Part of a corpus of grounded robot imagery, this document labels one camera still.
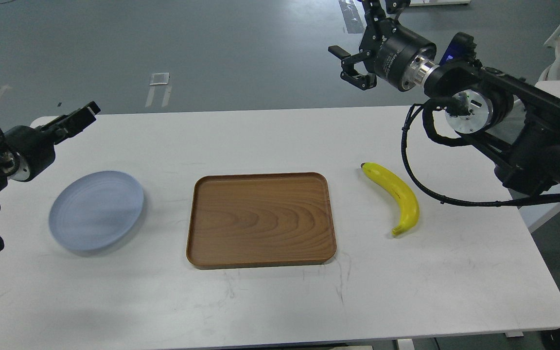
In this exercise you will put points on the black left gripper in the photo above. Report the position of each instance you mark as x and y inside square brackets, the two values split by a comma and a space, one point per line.
[35, 147]

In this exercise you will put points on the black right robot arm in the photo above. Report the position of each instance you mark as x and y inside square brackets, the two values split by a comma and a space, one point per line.
[514, 124]

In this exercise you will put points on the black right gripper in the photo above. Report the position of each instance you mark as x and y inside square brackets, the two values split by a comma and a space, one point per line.
[388, 50]

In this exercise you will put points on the brown wooden tray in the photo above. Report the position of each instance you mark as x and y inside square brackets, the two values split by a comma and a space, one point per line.
[260, 220]

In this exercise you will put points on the yellow banana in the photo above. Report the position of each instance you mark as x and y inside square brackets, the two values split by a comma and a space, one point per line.
[404, 196]

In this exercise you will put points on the light blue plate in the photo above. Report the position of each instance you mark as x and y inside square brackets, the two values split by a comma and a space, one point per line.
[96, 211]

